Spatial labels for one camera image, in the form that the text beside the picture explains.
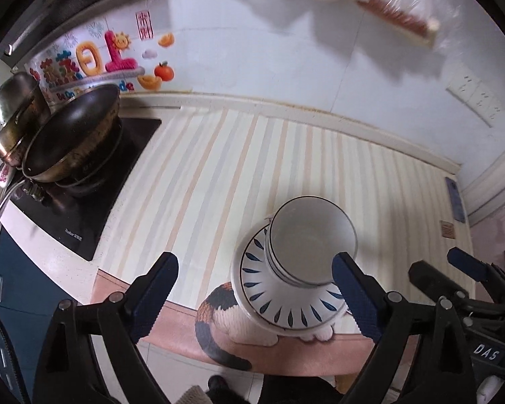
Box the black gas cooktop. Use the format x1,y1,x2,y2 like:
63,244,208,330
8,115,163,262

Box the black range hood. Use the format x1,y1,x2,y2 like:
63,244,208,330
0,0,149,77

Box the pink floral white plate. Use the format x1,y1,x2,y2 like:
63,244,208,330
231,219,351,338

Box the person's right hand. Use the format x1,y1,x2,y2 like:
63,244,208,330
475,374,505,404

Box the pink number wall sticker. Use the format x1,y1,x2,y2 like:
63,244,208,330
76,29,146,79

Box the white window frame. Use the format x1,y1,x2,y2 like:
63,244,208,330
461,135,505,222

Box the white bowl with grey rim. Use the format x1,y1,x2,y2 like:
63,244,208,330
267,196,358,289

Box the white wall socket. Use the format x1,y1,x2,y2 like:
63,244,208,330
446,74,504,127

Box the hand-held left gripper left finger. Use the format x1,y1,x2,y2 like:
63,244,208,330
34,251,179,404

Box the black frying pan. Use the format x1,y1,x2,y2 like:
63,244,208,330
21,83,124,182

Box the blue card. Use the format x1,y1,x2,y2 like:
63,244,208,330
445,176,466,224

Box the person's dark clothing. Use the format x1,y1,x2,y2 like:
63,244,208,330
206,372,350,404

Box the black cable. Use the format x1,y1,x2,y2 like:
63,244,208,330
0,288,31,404

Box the blue leaf pattern plate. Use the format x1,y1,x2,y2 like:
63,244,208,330
240,224,349,330

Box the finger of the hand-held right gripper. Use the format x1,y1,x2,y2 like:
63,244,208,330
408,261,505,316
447,247,505,299

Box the red vertical wall sticker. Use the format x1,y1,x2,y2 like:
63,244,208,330
135,9,153,40

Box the stainless steel pot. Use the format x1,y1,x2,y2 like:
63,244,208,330
0,71,52,166

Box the striped pastel counter mat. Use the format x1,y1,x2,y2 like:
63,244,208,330
90,107,476,372

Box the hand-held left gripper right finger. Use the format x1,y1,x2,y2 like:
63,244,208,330
332,251,476,404

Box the blue cabinet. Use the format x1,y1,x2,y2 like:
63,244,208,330
0,221,110,404

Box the colourful letters wall sticker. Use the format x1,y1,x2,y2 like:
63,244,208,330
53,79,135,102

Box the brown bristle brush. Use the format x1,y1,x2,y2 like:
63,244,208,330
357,0,441,48

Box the knitted calico cat figure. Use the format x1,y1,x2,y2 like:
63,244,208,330
196,282,335,372

